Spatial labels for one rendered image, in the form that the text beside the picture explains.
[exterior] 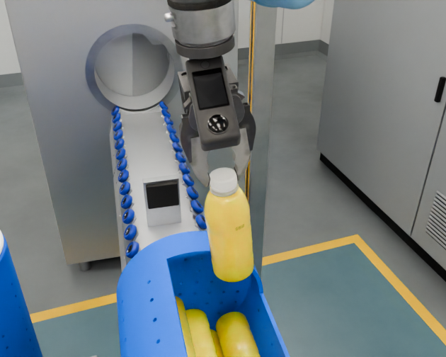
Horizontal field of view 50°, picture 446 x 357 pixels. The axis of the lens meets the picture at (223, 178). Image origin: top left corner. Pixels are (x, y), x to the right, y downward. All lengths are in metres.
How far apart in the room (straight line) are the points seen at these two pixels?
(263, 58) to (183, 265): 0.69
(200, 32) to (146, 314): 0.46
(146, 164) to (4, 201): 1.83
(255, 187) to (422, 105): 1.25
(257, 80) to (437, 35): 1.26
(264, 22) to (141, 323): 0.88
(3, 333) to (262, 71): 0.98
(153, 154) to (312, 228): 1.42
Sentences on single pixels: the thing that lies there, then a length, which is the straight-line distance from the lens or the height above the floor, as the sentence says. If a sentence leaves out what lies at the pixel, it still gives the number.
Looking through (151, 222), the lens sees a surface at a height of 0.94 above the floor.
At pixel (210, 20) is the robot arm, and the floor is 1.67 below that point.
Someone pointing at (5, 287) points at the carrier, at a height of 0.94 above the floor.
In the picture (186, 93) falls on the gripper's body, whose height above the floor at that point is 1.57.
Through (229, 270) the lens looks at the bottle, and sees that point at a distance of 0.74.
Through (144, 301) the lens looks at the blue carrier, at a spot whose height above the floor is 1.20.
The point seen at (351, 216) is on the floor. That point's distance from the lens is 3.10.
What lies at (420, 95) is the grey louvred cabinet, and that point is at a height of 0.87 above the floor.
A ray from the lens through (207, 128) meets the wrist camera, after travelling 0.54.
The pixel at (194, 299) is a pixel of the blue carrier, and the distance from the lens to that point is 1.03.
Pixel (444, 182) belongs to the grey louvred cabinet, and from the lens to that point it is 2.57.
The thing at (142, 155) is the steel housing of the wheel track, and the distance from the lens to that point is 1.79.
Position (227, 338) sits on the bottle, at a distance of 0.97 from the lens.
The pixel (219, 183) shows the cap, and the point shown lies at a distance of 0.66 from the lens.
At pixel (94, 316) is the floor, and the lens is 2.48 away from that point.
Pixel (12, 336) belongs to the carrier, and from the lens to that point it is 1.41.
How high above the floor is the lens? 1.81
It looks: 33 degrees down
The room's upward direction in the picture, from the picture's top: straight up
